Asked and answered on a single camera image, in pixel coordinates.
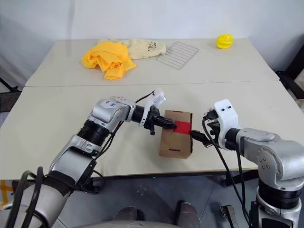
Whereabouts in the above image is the brown cardboard box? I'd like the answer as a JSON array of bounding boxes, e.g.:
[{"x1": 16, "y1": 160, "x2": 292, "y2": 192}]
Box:
[{"x1": 158, "y1": 109, "x2": 194, "y2": 160}]

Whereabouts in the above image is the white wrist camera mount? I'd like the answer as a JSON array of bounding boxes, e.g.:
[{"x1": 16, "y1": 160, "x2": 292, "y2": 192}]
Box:
[
  {"x1": 139, "y1": 88, "x2": 167, "y2": 128},
  {"x1": 212, "y1": 99, "x2": 239, "y2": 151}
]

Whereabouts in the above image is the yellow ridged plastic item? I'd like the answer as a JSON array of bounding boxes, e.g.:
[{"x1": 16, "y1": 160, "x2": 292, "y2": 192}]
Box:
[{"x1": 215, "y1": 33, "x2": 235, "y2": 50}]

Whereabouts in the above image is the crumpled yellow cloth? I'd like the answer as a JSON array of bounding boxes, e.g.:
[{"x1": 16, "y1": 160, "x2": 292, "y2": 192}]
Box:
[{"x1": 81, "y1": 40, "x2": 137, "y2": 81}]

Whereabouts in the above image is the grey robot torso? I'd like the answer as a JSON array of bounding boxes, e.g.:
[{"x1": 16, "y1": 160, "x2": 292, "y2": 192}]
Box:
[{"x1": 87, "y1": 220, "x2": 177, "y2": 228}]

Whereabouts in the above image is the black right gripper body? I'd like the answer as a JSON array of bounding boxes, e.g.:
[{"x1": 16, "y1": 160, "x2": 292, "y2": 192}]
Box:
[{"x1": 207, "y1": 120, "x2": 222, "y2": 146}]

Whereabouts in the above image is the cream printed cloth bag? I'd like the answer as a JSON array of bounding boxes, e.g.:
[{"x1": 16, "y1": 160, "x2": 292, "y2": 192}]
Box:
[{"x1": 97, "y1": 38, "x2": 167, "y2": 60}]

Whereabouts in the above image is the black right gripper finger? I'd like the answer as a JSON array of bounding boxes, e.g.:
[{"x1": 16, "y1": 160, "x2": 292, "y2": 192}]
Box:
[{"x1": 190, "y1": 129, "x2": 212, "y2": 147}]

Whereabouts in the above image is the long black right wrist cable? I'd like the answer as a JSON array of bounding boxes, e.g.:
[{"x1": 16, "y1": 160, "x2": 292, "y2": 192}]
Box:
[{"x1": 202, "y1": 110, "x2": 250, "y2": 226}]

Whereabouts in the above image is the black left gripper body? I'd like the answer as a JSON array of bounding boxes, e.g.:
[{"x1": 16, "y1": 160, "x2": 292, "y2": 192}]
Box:
[{"x1": 145, "y1": 106, "x2": 165, "y2": 136}]

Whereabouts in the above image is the thick black body cable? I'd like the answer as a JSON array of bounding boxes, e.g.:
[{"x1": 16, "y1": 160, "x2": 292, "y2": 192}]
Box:
[{"x1": 4, "y1": 166, "x2": 45, "y2": 228}]

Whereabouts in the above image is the red tape patch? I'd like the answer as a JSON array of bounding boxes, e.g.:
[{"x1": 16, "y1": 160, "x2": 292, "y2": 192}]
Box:
[{"x1": 173, "y1": 120, "x2": 192, "y2": 135}]

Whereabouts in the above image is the black metal frame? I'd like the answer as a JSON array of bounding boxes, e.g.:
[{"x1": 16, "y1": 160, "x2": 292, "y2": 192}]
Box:
[{"x1": 275, "y1": 34, "x2": 304, "y2": 98}]

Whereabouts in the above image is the dark rounded robot foot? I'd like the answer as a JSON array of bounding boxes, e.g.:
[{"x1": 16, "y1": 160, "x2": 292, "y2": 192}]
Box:
[
  {"x1": 175, "y1": 200, "x2": 200, "y2": 228},
  {"x1": 113, "y1": 206, "x2": 145, "y2": 222}
]

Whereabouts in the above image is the metal wire rack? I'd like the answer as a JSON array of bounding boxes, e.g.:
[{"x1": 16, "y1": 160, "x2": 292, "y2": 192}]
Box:
[{"x1": 155, "y1": 41, "x2": 200, "y2": 70}]

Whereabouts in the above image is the metal bracket on floor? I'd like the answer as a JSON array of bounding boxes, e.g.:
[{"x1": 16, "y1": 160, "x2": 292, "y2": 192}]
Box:
[{"x1": 219, "y1": 204, "x2": 238, "y2": 228}]

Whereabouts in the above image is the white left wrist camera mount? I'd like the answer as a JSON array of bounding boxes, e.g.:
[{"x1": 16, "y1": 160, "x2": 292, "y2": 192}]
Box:
[{"x1": 139, "y1": 88, "x2": 167, "y2": 128}]

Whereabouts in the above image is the short black right arm cable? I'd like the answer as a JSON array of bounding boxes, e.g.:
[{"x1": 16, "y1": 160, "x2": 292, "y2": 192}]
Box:
[{"x1": 236, "y1": 149, "x2": 247, "y2": 205}]

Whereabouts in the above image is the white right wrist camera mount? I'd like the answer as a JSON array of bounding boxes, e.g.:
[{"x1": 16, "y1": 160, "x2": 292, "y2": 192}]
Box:
[{"x1": 212, "y1": 99, "x2": 239, "y2": 151}]

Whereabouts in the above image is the black tripod leg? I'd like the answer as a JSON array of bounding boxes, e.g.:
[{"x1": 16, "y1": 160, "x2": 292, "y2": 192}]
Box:
[{"x1": 0, "y1": 76, "x2": 20, "y2": 93}]

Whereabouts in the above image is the cream sack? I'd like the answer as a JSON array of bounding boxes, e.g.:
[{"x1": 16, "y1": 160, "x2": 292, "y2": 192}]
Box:
[{"x1": 293, "y1": 72, "x2": 304, "y2": 91}]

